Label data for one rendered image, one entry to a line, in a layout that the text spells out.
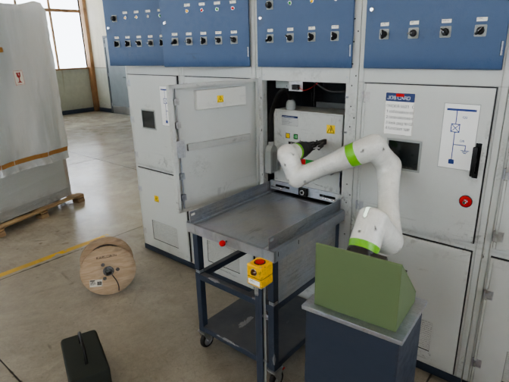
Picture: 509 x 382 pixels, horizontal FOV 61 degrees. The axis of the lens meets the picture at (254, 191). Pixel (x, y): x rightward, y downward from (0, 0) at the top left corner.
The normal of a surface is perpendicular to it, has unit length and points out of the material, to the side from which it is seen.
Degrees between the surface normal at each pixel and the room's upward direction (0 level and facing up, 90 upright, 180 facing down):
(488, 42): 90
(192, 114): 90
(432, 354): 90
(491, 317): 90
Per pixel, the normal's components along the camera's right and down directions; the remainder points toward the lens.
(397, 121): -0.64, 0.26
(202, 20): -0.40, 0.30
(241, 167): 0.62, 0.24
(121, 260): 0.36, 0.29
